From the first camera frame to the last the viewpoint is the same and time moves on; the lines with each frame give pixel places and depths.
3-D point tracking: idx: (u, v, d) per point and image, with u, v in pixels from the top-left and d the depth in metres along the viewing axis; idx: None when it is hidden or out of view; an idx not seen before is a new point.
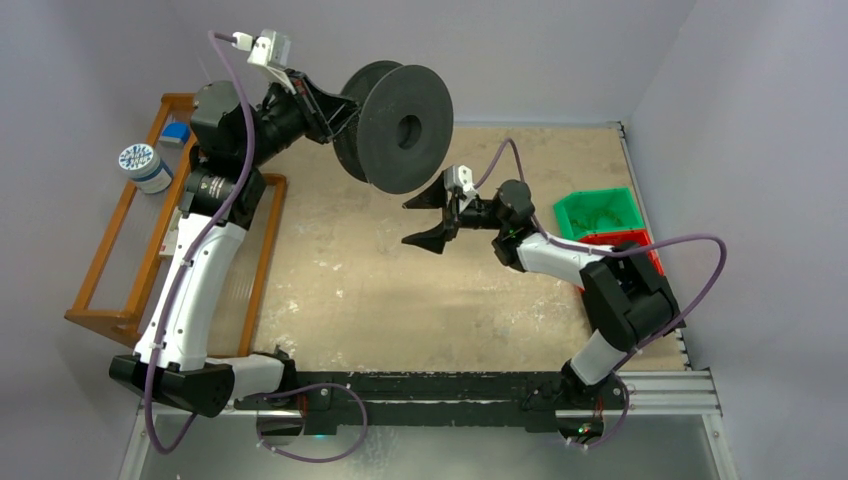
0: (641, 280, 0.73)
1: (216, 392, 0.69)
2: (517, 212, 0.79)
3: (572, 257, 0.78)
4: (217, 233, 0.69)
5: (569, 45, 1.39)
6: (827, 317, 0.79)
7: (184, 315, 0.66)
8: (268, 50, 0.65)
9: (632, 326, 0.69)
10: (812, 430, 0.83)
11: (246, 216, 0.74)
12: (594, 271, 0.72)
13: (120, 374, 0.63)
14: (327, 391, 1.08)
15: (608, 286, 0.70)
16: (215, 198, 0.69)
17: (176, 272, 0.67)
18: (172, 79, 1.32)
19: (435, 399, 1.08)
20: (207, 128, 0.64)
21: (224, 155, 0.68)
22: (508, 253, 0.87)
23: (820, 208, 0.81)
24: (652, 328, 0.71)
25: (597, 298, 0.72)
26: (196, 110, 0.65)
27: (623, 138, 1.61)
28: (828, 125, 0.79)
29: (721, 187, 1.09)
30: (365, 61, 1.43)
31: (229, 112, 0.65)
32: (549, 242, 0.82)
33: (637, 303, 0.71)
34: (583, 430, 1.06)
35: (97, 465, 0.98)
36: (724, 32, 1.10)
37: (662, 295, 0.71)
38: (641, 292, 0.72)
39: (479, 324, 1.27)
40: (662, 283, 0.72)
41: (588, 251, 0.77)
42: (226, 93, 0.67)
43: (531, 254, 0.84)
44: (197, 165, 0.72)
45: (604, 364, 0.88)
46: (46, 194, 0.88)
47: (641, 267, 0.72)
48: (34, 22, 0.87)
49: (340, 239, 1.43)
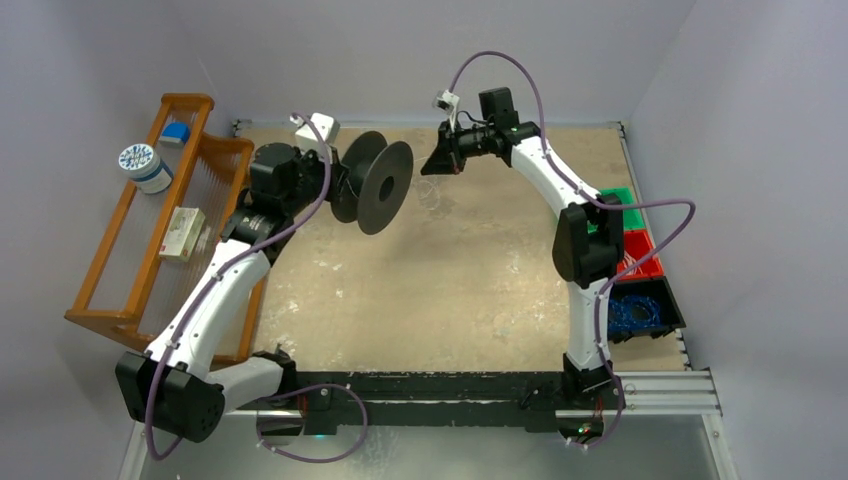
0: (604, 229, 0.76)
1: (205, 412, 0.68)
2: (493, 95, 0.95)
3: (559, 187, 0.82)
4: (252, 256, 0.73)
5: (569, 44, 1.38)
6: (825, 319, 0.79)
7: (202, 322, 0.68)
8: (330, 129, 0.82)
9: (580, 264, 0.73)
10: (813, 432, 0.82)
11: (274, 252, 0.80)
12: (572, 213, 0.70)
13: (126, 372, 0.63)
14: (327, 391, 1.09)
15: (579, 232, 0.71)
16: (253, 233, 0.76)
17: (206, 282, 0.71)
18: (172, 79, 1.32)
19: (435, 399, 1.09)
20: (262, 173, 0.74)
21: (269, 198, 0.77)
22: (501, 140, 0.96)
23: (818, 208, 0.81)
24: (598, 271, 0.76)
25: (563, 234, 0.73)
26: (256, 159, 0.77)
27: (623, 138, 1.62)
28: (824, 127, 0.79)
29: (721, 188, 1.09)
30: (366, 60, 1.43)
31: (284, 164, 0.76)
32: (545, 156, 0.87)
33: (595, 248, 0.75)
34: (584, 430, 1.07)
35: (96, 466, 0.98)
36: (723, 33, 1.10)
37: (616, 250, 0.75)
38: (600, 239, 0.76)
39: (479, 324, 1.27)
40: (621, 241, 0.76)
41: (577, 188, 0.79)
42: (282, 150, 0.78)
43: (524, 159, 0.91)
44: (241, 205, 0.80)
45: (584, 332, 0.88)
46: (47, 195, 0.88)
47: (613, 217, 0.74)
48: (32, 22, 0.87)
49: (340, 239, 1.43)
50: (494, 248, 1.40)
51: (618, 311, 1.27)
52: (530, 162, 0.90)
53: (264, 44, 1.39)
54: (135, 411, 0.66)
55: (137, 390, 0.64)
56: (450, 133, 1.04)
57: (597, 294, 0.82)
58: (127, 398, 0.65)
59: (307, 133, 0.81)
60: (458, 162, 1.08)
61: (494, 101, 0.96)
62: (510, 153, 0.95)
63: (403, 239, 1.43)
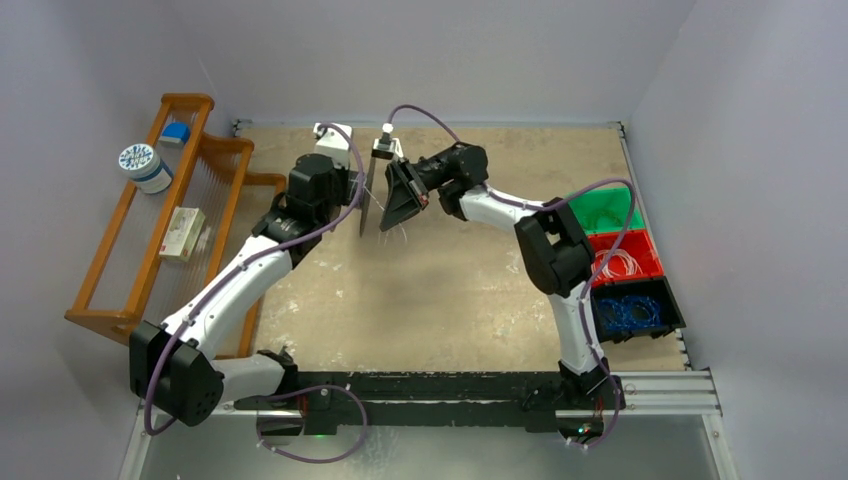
0: (565, 233, 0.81)
1: (204, 398, 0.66)
2: (470, 176, 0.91)
3: (507, 211, 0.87)
4: (279, 253, 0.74)
5: (569, 45, 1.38)
6: (826, 318, 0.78)
7: (220, 304, 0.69)
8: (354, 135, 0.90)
9: (558, 273, 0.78)
10: (814, 432, 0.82)
11: (298, 255, 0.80)
12: (526, 225, 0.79)
13: (138, 341, 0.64)
14: (328, 391, 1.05)
15: (538, 238, 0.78)
16: (282, 234, 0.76)
17: (230, 270, 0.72)
18: (172, 79, 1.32)
19: (435, 399, 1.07)
20: (300, 181, 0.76)
21: (302, 204, 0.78)
22: (450, 204, 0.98)
23: (819, 207, 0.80)
24: (576, 274, 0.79)
25: (528, 249, 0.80)
26: (296, 167, 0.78)
27: (623, 138, 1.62)
28: (826, 126, 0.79)
29: (721, 187, 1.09)
30: (367, 60, 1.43)
31: (321, 175, 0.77)
32: (489, 196, 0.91)
33: (561, 252, 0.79)
34: (584, 430, 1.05)
35: (95, 466, 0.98)
36: (723, 32, 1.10)
37: (584, 247, 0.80)
38: (565, 243, 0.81)
39: (478, 324, 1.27)
40: (584, 237, 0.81)
41: (522, 205, 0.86)
42: (322, 161, 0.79)
43: (471, 208, 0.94)
44: (275, 207, 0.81)
45: (577, 338, 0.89)
46: (46, 194, 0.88)
47: (566, 221, 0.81)
48: (32, 22, 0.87)
49: (339, 240, 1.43)
50: (494, 247, 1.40)
51: (618, 311, 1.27)
52: (474, 203, 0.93)
53: (264, 44, 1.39)
54: (137, 383, 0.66)
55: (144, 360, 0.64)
56: (403, 167, 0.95)
57: (579, 299, 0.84)
58: (132, 368, 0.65)
59: (335, 138, 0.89)
60: (422, 189, 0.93)
61: (472, 183, 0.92)
62: (461, 209, 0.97)
63: (402, 240, 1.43)
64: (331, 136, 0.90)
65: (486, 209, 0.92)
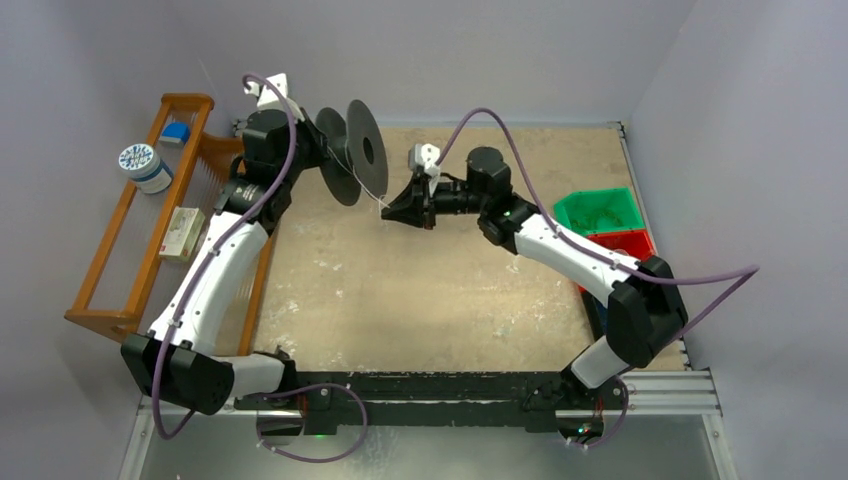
0: (659, 296, 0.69)
1: (216, 387, 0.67)
2: (490, 173, 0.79)
3: (592, 267, 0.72)
4: (248, 227, 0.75)
5: (568, 44, 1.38)
6: (828, 317, 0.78)
7: (203, 298, 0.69)
8: (285, 85, 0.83)
9: (650, 348, 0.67)
10: (814, 431, 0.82)
11: (270, 222, 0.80)
12: (623, 296, 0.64)
13: (132, 352, 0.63)
14: (328, 391, 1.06)
15: (639, 312, 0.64)
16: (245, 202, 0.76)
17: (204, 259, 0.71)
18: (171, 78, 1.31)
19: (435, 399, 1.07)
20: (256, 138, 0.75)
21: (263, 165, 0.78)
22: (494, 228, 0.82)
23: (819, 207, 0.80)
24: (665, 342, 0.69)
25: (621, 321, 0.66)
26: (247, 125, 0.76)
27: (623, 138, 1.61)
28: (825, 124, 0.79)
29: (721, 186, 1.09)
30: (367, 59, 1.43)
31: (277, 129, 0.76)
32: (557, 234, 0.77)
33: (654, 322, 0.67)
34: (583, 430, 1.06)
35: (96, 466, 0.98)
36: (723, 31, 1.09)
37: (678, 314, 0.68)
38: (657, 308, 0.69)
39: (478, 324, 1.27)
40: (680, 303, 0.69)
41: (612, 263, 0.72)
42: (276, 115, 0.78)
43: (533, 244, 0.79)
44: (235, 176, 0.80)
45: (607, 371, 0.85)
46: (45, 193, 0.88)
47: (665, 287, 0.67)
48: (33, 23, 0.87)
49: (340, 240, 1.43)
50: (494, 247, 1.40)
51: None
52: (538, 243, 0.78)
53: (264, 44, 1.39)
54: (145, 389, 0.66)
55: (146, 368, 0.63)
56: (427, 198, 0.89)
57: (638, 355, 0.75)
58: (137, 376, 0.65)
59: (267, 94, 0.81)
60: (431, 220, 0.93)
61: (493, 182, 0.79)
62: (512, 242, 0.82)
63: (402, 239, 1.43)
64: (262, 93, 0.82)
65: (553, 252, 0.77)
